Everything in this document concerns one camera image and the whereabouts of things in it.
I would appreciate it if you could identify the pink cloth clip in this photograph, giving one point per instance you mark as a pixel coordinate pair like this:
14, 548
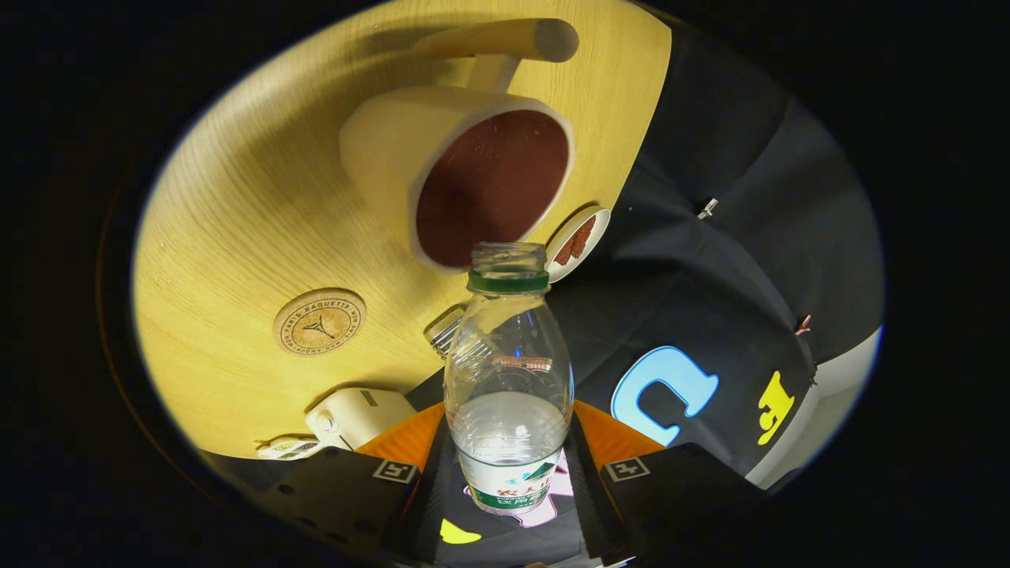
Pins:
802, 325

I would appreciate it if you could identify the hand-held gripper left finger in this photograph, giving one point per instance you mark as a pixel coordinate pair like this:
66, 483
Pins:
430, 505

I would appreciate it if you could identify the white toaster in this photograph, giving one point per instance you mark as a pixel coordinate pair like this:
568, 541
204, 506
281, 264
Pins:
363, 416

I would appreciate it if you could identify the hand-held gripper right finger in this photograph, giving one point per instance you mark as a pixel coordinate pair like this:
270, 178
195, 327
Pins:
588, 505

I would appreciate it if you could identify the white cloth clip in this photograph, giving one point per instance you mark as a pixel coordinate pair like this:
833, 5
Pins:
708, 208

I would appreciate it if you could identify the brown food piece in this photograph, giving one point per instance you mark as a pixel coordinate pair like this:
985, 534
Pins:
584, 235
566, 250

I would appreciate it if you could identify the clear plastic juice bottle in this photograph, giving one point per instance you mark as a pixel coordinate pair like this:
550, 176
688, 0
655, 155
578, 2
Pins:
509, 442

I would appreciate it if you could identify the black backdrop cloth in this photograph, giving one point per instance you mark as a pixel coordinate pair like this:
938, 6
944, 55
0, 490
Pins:
710, 158

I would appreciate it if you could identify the white round plate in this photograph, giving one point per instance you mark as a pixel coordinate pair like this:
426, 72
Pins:
601, 221

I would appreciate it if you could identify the round cork coaster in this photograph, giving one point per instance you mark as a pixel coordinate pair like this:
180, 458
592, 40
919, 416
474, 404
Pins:
319, 322

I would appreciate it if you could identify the wooden table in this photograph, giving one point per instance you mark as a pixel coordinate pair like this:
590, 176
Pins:
221, 237

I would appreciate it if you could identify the white divided bean dish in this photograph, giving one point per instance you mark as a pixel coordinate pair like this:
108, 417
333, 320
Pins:
288, 450

